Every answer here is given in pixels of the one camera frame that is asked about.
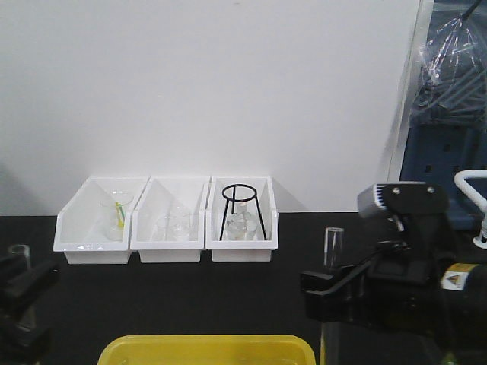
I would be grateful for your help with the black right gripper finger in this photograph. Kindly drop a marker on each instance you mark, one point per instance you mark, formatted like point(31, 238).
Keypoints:
point(344, 307)
point(345, 282)

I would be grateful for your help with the clear plastic wrap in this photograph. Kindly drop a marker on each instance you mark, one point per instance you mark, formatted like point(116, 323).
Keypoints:
point(452, 79)

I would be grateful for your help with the clear glass flask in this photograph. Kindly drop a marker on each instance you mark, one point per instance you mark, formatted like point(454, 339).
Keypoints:
point(241, 224)

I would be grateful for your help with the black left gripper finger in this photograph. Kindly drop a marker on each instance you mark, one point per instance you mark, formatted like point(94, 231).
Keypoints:
point(11, 267)
point(20, 290)

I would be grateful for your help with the white middle storage bin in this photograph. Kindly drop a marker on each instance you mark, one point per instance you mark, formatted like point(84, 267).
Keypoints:
point(160, 193)

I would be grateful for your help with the blue drying rack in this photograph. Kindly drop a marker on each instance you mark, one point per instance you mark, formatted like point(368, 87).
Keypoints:
point(435, 153)

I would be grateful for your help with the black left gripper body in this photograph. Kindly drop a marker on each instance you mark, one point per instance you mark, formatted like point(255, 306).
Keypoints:
point(16, 338)

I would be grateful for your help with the tall clear glass tube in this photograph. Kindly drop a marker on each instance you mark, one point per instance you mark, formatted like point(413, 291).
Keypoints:
point(329, 332)

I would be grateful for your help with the white left storage bin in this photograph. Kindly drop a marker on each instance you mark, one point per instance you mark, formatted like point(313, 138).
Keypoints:
point(78, 234)

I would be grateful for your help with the clear glass beakers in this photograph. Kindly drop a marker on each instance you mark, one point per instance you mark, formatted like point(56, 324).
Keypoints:
point(177, 224)

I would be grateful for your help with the white storage bin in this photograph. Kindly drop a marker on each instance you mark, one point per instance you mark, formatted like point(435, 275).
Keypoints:
point(256, 250)
point(160, 193)
point(78, 234)

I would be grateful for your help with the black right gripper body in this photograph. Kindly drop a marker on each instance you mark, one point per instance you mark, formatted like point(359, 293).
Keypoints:
point(402, 290)

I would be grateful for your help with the short clear glass tube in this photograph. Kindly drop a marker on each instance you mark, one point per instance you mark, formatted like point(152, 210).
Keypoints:
point(21, 252)

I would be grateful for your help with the white right storage bin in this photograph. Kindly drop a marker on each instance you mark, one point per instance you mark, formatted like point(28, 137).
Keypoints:
point(256, 250)

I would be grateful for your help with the black metal tripod stand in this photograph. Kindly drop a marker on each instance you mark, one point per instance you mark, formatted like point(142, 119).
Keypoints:
point(241, 193)

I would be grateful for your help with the glass funnel with yellow stick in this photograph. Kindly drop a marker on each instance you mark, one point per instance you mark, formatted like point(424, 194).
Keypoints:
point(114, 214)

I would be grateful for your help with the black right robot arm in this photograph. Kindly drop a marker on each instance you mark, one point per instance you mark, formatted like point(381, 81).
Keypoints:
point(466, 281)

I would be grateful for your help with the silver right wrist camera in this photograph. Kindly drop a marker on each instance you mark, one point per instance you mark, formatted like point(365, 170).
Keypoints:
point(395, 200)

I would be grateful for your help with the yellow plastic tray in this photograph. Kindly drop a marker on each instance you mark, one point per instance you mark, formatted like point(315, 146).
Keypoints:
point(207, 349)

